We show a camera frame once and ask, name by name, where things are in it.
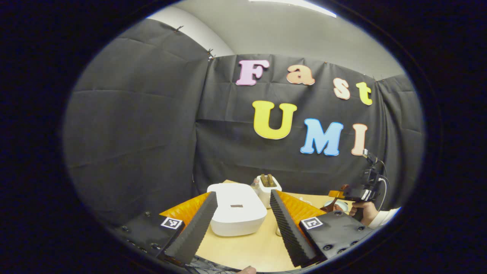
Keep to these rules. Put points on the pale green plate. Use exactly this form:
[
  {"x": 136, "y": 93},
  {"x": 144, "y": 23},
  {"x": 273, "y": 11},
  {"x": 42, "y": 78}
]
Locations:
[{"x": 342, "y": 206}]

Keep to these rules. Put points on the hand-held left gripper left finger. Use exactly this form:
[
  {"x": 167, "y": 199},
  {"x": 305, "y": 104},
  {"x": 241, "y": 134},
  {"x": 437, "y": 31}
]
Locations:
[{"x": 198, "y": 228}]

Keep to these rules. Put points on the white rice cooker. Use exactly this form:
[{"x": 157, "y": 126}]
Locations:
[{"x": 237, "y": 213}]

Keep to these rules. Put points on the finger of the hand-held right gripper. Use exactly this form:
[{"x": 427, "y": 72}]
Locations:
[{"x": 336, "y": 193}]

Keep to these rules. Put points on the clear plastic bottle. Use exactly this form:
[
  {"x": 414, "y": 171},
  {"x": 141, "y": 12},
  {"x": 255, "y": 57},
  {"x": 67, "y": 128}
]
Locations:
[{"x": 255, "y": 186}]

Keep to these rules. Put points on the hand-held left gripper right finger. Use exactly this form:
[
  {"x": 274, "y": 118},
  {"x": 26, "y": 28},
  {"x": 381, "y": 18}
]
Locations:
[{"x": 287, "y": 228}]

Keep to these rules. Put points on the brown toast slice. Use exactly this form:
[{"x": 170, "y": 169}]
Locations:
[
  {"x": 271, "y": 180},
  {"x": 263, "y": 180}
]

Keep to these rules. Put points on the white toaster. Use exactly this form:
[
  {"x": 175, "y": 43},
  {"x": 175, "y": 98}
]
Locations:
[{"x": 266, "y": 196}]

